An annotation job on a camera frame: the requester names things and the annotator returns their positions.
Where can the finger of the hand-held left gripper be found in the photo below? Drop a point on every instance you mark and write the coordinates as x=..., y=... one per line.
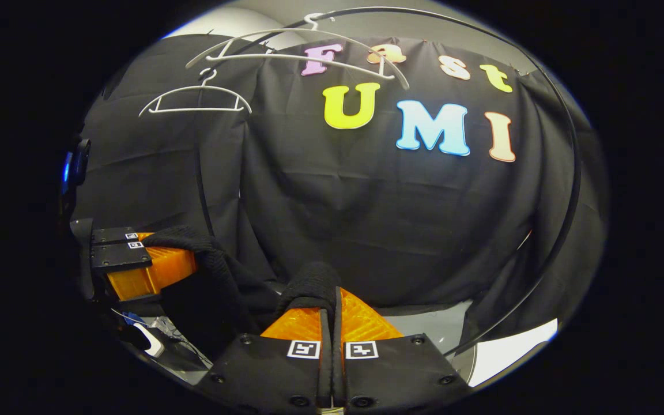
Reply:
x=113, y=235
x=153, y=271

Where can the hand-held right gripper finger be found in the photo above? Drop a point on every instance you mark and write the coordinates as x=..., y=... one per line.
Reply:
x=325, y=374
x=338, y=374

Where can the black jacket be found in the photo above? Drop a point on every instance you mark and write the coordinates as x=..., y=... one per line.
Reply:
x=217, y=300

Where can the white clothes hanger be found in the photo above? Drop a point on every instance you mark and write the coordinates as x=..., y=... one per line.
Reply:
x=263, y=56
x=193, y=109

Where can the black metal clothes rack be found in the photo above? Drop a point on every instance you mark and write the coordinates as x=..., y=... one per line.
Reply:
x=576, y=173

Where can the black backdrop cloth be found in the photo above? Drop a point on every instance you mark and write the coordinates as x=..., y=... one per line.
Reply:
x=395, y=230

